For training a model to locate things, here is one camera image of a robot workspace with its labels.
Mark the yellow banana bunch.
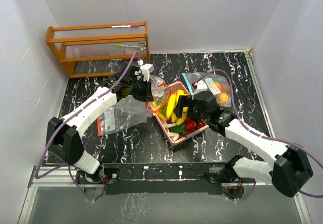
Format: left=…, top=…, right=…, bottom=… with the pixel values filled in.
left=166, top=89, right=188, bottom=126

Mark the red zipper clear bag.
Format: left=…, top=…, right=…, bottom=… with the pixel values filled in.
left=145, top=75, right=173, bottom=113
left=97, top=95, right=152, bottom=137

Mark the pink plastic basket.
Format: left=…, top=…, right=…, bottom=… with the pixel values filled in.
left=148, top=81, right=210, bottom=147

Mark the pink white marker pen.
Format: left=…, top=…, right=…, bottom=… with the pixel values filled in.
left=111, top=25, right=139, bottom=29

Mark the blue zipper clear bag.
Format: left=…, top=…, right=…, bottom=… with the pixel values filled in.
left=182, top=72, right=232, bottom=107

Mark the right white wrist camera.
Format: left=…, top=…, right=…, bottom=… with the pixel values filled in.
left=192, top=80, right=208, bottom=95

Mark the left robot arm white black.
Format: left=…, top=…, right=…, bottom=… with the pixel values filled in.
left=44, top=66, right=153, bottom=183

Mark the yellow orange fruit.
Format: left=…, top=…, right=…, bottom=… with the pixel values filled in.
left=219, top=92, right=229, bottom=105

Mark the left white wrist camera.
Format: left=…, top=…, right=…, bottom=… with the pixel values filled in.
left=135, top=60, right=154, bottom=82

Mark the red apple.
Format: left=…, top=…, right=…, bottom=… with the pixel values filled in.
left=220, top=82, right=231, bottom=92

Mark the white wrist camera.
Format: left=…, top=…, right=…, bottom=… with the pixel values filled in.
left=192, top=80, right=208, bottom=95
left=135, top=60, right=154, bottom=82

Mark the wooden shelf rack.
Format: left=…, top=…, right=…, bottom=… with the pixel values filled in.
left=45, top=21, right=150, bottom=78

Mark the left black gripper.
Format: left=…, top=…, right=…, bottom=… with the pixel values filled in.
left=129, top=77, right=154, bottom=102

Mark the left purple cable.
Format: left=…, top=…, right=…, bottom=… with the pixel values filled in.
left=34, top=51, right=142, bottom=179

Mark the green cap marker pen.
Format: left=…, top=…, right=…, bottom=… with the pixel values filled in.
left=114, top=43, right=140, bottom=48

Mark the red strawberry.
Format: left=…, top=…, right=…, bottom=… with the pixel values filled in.
left=185, top=118, right=196, bottom=132

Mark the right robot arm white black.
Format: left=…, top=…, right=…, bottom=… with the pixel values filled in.
left=174, top=91, right=313, bottom=197

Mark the green leaf vegetable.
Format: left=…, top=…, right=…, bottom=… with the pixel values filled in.
left=169, top=123, right=186, bottom=135

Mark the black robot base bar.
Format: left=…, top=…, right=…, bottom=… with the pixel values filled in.
left=83, top=162, right=255, bottom=196

